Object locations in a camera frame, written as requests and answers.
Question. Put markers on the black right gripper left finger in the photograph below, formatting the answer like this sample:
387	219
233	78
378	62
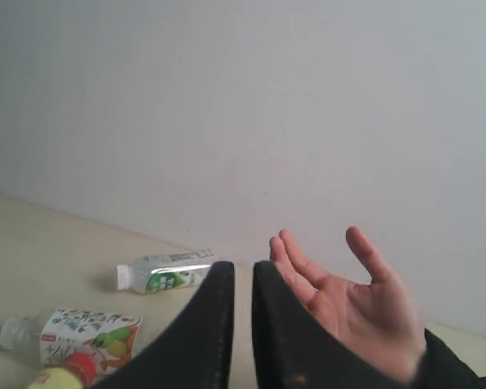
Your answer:
195	350

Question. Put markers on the person's open bare hand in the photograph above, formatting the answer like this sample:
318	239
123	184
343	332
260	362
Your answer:
379	321

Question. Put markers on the black-sleeved forearm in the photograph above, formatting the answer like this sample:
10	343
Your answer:
441	368

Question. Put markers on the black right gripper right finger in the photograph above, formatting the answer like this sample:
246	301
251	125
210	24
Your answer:
293	350

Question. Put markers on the clear floral-label tea bottle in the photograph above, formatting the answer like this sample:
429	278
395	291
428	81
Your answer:
111	340

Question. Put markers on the clear green-label water bottle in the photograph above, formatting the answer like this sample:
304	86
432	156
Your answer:
151	274

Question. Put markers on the yellow red-cap drink bottle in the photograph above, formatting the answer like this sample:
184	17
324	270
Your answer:
77	371

